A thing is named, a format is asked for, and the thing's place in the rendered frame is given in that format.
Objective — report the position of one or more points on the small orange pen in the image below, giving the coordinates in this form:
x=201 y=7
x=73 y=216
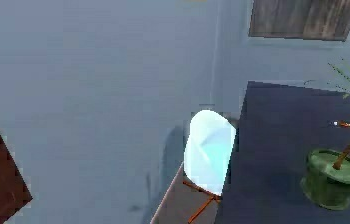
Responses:
x=343 y=124

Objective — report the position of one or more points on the white shell chair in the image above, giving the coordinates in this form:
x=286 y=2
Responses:
x=209 y=150

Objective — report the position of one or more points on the dark blue table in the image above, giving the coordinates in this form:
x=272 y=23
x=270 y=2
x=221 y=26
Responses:
x=269 y=150

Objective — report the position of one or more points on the green potted palm plant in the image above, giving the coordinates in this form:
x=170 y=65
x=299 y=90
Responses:
x=333 y=180

